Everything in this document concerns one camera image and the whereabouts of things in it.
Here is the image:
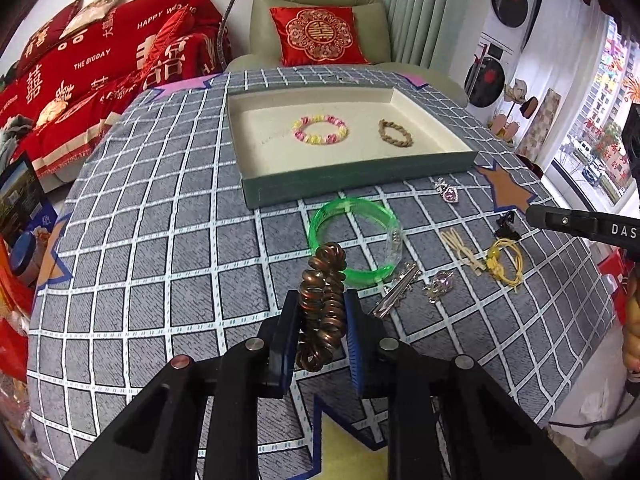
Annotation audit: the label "pile of grey clothes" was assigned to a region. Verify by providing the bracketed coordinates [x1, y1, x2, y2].
[0, 114, 32, 162]

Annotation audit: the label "red gold embroidered cushion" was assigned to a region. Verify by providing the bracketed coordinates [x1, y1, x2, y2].
[269, 6, 371, 67]

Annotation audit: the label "cream elastic hair tie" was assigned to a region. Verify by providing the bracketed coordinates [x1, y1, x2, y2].
[440, 228, 486, 277]

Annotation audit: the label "purple heart silver pendant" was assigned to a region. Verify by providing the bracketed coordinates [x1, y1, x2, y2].
[434, 178, 461, 204]

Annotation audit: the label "pink tabletop ornaments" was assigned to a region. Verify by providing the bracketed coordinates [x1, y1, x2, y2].
[491, 112, 522, 142]

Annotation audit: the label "brown spiral hair tie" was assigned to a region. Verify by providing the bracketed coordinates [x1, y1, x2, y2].
[295, 241, 347, 373]

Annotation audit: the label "blue lidded jar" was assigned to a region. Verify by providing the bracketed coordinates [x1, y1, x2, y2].
[10, 232, 42, 279]

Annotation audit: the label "black picture box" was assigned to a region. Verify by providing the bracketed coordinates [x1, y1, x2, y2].
[0, 152, 57, 242]

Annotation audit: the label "grey braided lamp pole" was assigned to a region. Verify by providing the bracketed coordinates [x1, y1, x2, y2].
[216, 0, 254, 63]

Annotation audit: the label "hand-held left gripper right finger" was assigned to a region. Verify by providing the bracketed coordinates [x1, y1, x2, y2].
[343, 290, 586, 480]

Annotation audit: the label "red covered sofa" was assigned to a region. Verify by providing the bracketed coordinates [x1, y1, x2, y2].
[0, 0, 233, 193]

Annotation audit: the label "silver metal hair clip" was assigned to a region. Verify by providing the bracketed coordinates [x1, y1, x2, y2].
[371, 260, 421, 318]

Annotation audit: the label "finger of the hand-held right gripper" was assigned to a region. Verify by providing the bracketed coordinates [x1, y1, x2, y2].
[525, 203, 640, 261]

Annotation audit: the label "dark red square pillow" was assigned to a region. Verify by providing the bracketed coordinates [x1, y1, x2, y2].
[15, 0, 84, 77]

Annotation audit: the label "black cable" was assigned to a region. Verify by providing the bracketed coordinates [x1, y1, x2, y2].
[549, 397, 640, 432]

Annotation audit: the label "pink and yellow bracelet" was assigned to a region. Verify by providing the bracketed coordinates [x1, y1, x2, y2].
[291, 114, 348, 146]

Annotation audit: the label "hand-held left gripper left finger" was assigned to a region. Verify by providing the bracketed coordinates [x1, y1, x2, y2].
[62, 291, 302, 480]

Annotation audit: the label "person's right hand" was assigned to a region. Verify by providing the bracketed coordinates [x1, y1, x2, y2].
[621, 267, 640, 376]

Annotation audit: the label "patterned beige box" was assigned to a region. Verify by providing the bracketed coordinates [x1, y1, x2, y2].
[516, 88, 564, 159]

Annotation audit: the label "pale green curtain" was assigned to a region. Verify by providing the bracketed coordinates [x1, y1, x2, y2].
[372, 0, 501, 68]

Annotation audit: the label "yellow cord hair tie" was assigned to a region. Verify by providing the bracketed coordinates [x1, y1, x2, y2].
[486, 237, 525, 295]

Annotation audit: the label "red satin pillow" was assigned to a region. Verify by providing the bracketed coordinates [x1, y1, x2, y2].
[141, 7, 197, 87]

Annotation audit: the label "small silver pendant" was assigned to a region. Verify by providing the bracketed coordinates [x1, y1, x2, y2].
[422, 270, 456, 303]

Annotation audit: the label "brown braided bracelet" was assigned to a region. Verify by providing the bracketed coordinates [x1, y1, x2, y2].
[377, 119, 417, 150]

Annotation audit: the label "white floral pillow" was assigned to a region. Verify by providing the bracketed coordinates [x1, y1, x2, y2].
[60, 0, 127, 39]

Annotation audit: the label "black hair clip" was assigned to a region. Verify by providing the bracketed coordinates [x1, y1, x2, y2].
[495, 211, 521, 238]

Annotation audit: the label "green translucent bangle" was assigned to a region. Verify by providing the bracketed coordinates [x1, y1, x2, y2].
[308, 198, 405, 288]

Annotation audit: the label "grey tray with cream lining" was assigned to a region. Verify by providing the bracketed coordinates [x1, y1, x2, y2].
[226, 81, 475, 209]

